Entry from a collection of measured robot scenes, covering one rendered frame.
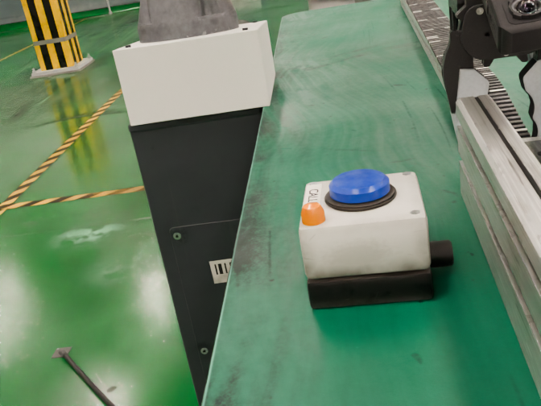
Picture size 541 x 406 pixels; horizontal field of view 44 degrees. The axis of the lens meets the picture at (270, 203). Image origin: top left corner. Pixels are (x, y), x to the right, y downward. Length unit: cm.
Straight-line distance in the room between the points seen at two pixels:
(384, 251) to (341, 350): 7
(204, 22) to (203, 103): 12
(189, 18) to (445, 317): 66
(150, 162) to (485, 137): 64
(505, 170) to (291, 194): 27
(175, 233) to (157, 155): 13
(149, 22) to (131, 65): 9
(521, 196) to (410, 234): 8
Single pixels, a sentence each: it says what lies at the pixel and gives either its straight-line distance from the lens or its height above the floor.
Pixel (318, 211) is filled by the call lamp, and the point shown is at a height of 85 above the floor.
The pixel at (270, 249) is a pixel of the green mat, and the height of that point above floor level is 78.
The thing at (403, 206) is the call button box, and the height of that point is 84.
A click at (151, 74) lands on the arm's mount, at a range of 97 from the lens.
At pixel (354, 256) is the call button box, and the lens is 43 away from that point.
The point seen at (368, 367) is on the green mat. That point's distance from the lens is 40.
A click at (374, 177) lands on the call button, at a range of 45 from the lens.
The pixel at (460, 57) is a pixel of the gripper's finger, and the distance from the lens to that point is 61.
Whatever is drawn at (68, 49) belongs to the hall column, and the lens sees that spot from 677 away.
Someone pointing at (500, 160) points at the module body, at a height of 86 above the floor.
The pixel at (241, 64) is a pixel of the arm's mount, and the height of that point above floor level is 84.
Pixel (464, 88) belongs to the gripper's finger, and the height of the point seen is 86.
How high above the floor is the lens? 102
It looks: 23 degrees down
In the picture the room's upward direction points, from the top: 10 degrees counter-clockwise
